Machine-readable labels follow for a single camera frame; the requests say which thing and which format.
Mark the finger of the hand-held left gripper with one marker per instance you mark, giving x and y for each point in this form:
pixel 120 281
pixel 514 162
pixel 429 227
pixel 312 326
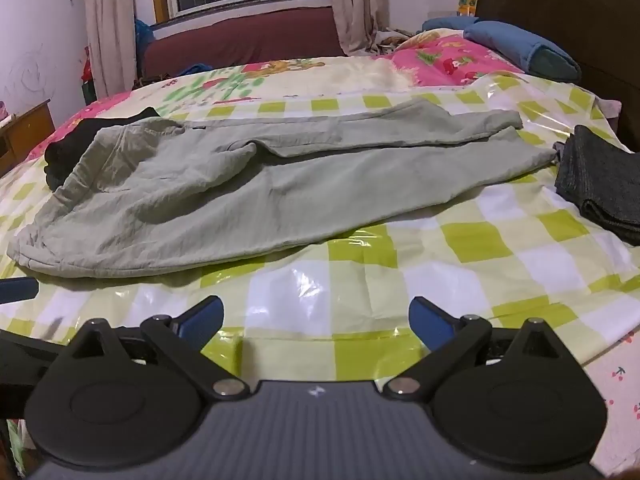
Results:
pixel 17 290
pixel 22 347

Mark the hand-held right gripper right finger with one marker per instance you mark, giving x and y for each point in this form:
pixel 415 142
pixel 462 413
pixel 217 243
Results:
pixel 430 322

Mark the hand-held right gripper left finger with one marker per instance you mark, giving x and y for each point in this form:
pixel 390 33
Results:
pixel 202 317

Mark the grey-green pants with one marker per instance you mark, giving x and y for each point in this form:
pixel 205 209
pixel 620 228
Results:
pixel 250 200

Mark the black folded pants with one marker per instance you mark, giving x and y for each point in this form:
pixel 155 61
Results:
pixel 75 140

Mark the dark grey folded pants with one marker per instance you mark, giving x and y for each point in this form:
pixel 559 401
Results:
pixel 605 185

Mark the green checkered plastic sheet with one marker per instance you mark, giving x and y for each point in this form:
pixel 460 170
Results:
pixel 475 240

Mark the wooden desk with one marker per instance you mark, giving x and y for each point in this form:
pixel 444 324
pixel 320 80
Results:
pixel 27 130

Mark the cherry print bed sheet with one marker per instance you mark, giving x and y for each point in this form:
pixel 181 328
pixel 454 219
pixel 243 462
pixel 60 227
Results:
pixel 617 390

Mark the pink floral printed blanket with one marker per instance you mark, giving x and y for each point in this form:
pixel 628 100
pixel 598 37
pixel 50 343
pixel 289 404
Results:
pixel 440 60

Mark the beige curtain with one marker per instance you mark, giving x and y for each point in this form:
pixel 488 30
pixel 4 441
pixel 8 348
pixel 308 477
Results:
pixel 107 25
pixel 355 5

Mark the maroon sofa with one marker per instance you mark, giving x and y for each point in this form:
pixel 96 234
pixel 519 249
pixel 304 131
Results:
pixel 240 40

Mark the white crumpled cloth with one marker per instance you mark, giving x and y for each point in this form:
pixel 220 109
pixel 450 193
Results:
pixel 392 40

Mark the blue pillow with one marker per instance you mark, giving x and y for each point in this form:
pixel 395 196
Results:
pixel 520 47

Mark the blue cloth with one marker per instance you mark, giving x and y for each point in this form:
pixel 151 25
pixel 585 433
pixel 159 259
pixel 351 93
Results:
pixel 445 23

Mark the dark brown headboard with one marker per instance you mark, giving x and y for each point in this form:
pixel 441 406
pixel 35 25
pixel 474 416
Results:
pixel 575 5

